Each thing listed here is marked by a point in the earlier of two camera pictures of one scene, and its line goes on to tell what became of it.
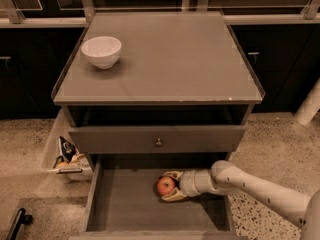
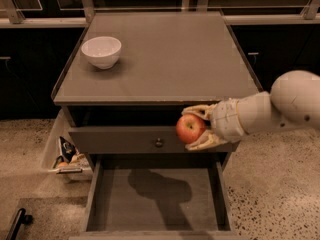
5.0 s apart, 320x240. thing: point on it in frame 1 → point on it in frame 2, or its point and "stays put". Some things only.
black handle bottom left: x=20 y=218 stays put
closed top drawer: x=158 y=139 stays put
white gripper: x=188 y=184 → x=226 y=120
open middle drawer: x=125 y=205 stays put
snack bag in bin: x=67 y=149 stays put
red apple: x=165 y=185 → x=189 y=126
